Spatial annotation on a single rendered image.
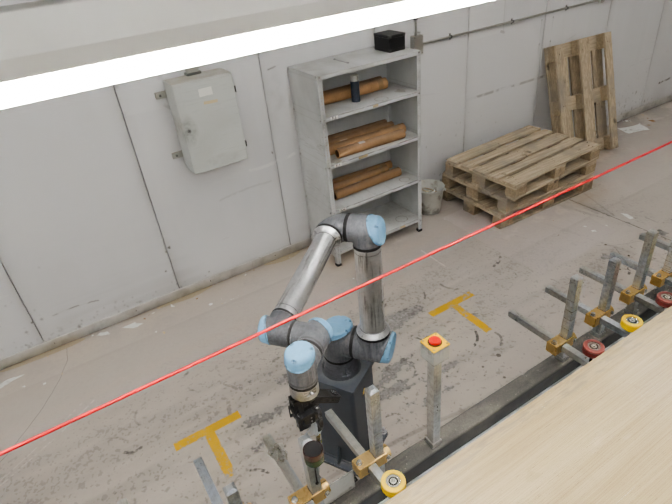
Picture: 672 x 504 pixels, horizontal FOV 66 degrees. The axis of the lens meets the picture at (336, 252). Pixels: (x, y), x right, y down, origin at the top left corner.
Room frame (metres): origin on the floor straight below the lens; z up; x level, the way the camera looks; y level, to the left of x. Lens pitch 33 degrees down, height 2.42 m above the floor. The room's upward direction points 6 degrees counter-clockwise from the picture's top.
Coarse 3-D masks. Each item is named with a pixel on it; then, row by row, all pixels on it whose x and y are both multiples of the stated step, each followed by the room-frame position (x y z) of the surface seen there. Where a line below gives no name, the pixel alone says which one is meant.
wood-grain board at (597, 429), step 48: (576, 384) 1.28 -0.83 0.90; (624, 384) 1.26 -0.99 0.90; (528, 432) 1.10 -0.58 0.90; (576, 432) 1.08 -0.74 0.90; (624, 432) 1.06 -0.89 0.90; (432, 480) 0.97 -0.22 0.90; (480, 480) 0.95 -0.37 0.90; (528, 480) 0.93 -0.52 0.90; (576, 480) 0.91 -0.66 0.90; (624, 480) 0.90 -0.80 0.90
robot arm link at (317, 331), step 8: (312, 320) 1.26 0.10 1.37; (320, 320) 1.25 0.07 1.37; (296, 328) 1.22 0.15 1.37; (304, 328) 1.22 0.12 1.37; (312, 328) 1.21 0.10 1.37; (320, 328) 1.21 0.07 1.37; (328, 328) 1.23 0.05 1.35; (296, 336) 1.20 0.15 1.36; (304, 336) 1.18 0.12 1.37; (312, 336) 1.18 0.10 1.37; (320, 336) 1.18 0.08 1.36; (328, 336) 1.20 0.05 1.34; (320, 344) 1.16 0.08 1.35
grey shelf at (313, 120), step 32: (320, 64) 3.87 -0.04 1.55; (352, 64) 3.76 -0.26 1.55; (384, 64) 4.33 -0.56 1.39; (416, 64) 4.00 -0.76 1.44; (320, 96) 3.54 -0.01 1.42; (384, 96) 3.91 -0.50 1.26; (416, 96) 4.00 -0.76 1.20; (320, 128) 3.56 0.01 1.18; (416, 128) 4.00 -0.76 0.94; (320, 160) 3.61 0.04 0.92; (352, 160) 3.64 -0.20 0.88; (384, 160) 4.31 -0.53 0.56; (416, 160) 4.01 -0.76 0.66; (320, 192) 3.67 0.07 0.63; (384, 192) 3.78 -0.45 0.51; (416, 192) 4.01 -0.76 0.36
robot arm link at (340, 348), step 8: (328, 320) 1.84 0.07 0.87; (336, 320) 1.83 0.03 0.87; (344, 320) 1.82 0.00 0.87; (336, 328) 1.78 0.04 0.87; (344, 328) 1.77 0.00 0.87; (352, 328) 1.78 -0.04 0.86; (336, 336) 1.73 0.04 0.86; (344, 336) 1.74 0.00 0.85; (352, 336) 1.74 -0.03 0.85; (328, 344) 1.74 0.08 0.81; (336, 344) 1.73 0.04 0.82; (344, 344) 1.72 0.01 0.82; (328, 352) 1.75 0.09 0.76; (336, 352) 1.73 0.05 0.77; (344, 352) 1.71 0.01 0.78; (336, 360) 1.73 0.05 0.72; (344, 360) 1.73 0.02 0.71
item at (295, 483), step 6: (264, 438) 1.23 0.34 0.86; (270, 438) 1.23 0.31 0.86; (270, 444) 1.20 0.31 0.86; (276, 462) 1.14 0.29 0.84; (282, 462) 1.12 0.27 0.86; (282, 468) 1.10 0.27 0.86; (288, 468) 1.10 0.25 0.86; (288, 474) 1.07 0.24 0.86; (294, 474) 1.07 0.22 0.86; (288, 480) 1.06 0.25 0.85; (294, 480) 1.05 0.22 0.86; (294, 486) 1.03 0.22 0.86; (300, 486) 1.02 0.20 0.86
